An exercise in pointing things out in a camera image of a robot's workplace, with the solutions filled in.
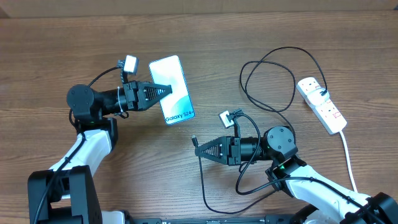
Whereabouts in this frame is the Galaxy S24 smartphone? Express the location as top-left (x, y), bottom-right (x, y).
top-left (149, 55), bottom-right (195, 125)

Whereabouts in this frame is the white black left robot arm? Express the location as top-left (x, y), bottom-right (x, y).
top-left (27, 81), bottom-right (172, 223)

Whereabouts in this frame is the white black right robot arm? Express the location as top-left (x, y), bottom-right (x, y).
top-left (192, 126), bottom-right (397, 223)

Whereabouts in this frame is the white USB charger plug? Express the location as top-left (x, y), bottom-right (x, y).
top-left (306, 88), bottom-right (330, 108)

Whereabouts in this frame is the white power strip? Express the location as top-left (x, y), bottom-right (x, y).
top-left (296, 77), bottom-right (347, 134)

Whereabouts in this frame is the cardboard backdrop panel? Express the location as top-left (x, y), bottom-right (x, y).
top-left (1, 0), bottom-right (397, 19)

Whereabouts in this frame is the white power strip cord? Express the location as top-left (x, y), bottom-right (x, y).
top-left (338, 130), bottom-right (358, 193)

